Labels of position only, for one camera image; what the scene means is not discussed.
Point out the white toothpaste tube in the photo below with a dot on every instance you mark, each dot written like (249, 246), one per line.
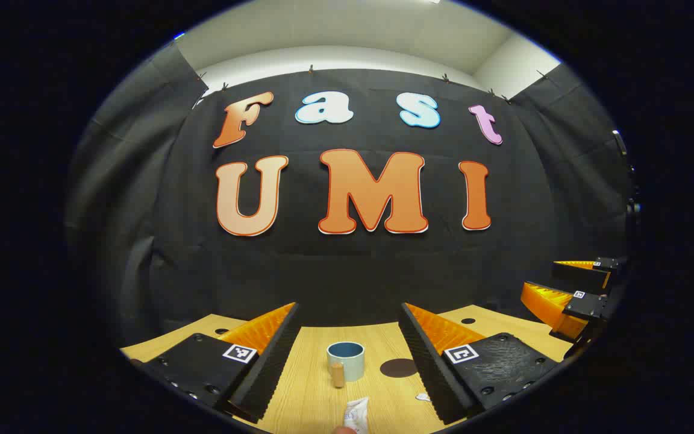
(356, 415)

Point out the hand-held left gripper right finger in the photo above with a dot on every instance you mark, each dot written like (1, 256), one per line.
(428, 374)

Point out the wooden desktop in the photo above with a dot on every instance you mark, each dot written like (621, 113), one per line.
(311, 398)

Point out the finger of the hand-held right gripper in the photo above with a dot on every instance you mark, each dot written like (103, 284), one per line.
(585, 306)
(588, 274)

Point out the black backdrop cloth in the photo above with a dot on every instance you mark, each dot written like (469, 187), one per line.
(347, 271)

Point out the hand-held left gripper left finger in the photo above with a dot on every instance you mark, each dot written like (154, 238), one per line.
(262, 374)

